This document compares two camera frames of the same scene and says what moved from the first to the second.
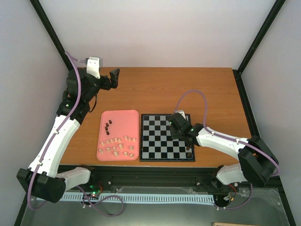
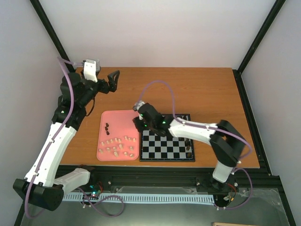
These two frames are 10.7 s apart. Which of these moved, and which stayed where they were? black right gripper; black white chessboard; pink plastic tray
Moved: black right gripper
Stayed: pink plastic tray; black white chessboard
